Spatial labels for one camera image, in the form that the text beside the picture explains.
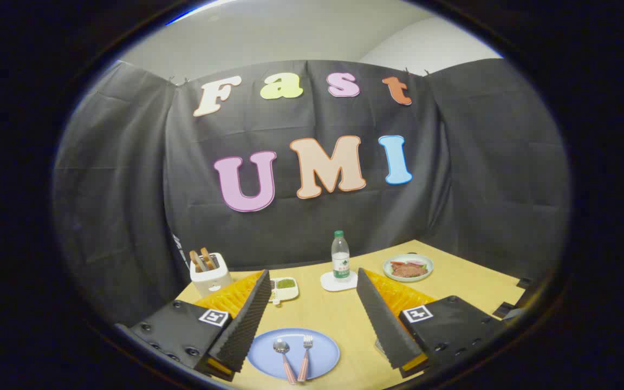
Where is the clear plastic water bottle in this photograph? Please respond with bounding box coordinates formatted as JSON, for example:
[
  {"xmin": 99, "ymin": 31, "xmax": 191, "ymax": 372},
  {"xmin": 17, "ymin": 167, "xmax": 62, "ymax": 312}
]
[{"xmin": 331, "ymin": 230, "xmax": 351, "ymax": 282}]

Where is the white divided bean dish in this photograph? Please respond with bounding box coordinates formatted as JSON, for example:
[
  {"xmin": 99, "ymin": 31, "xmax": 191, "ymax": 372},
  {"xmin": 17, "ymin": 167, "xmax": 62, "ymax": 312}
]
[{"xmin": 269, "ymin": 277, "xmax": 300, "ymax": 306}]

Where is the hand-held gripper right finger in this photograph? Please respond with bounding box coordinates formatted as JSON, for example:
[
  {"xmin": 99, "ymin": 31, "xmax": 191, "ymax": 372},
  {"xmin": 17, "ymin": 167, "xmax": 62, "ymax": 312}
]
[{"xmin": 356, "ymin": 267, "xmax": 508, "ymax": 379}]

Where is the fork with red checkered handle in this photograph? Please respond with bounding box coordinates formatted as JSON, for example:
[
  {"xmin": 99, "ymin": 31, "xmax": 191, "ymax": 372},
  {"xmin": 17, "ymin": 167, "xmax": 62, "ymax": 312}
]
[{"xmin": 297, "ymin": 335, "xmax": 314, "ymax": 383}]

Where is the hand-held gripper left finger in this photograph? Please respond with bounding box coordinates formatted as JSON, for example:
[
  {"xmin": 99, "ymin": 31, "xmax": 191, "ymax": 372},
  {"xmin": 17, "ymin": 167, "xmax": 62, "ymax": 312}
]
[{"xmin": 114, "ymin": 269, "xmax": 272, "ymax": 382}]

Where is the blue round plate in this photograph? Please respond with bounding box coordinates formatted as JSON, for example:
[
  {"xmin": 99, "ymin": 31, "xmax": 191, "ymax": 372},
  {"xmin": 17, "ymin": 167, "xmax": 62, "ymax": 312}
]
[{"xmin": 246, "ymin": 328, "xmax": 341, "ymax": 381}]

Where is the white toaster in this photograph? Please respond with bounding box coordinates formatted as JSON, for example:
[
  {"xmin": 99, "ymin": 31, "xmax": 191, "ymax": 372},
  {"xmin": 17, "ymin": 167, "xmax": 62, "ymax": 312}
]
[{"xmin": 190, "ymin": 252, "xmax": 233, "ymax": 298}]

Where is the white square coaster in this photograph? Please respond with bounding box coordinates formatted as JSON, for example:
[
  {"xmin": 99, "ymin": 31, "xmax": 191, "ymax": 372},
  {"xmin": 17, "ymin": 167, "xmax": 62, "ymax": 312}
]
[{"xmin": 320, "ymin": 270, "xmax": 359, "ymax": 293}]

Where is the green plate with food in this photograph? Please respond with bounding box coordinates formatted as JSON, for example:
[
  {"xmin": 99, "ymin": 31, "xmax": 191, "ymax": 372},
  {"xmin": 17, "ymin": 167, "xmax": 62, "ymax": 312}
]
[{"xmin": 382, "ymin": 253, "xmax": 434, "ymax": 283}]

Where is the spoon with red checkered handle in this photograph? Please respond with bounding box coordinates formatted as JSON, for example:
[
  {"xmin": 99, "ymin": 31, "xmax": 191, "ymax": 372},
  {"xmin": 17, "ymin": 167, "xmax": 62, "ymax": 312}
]
[{"xmin": 272, "ymin": 339, "xmax": 297, "ymax": 385}]

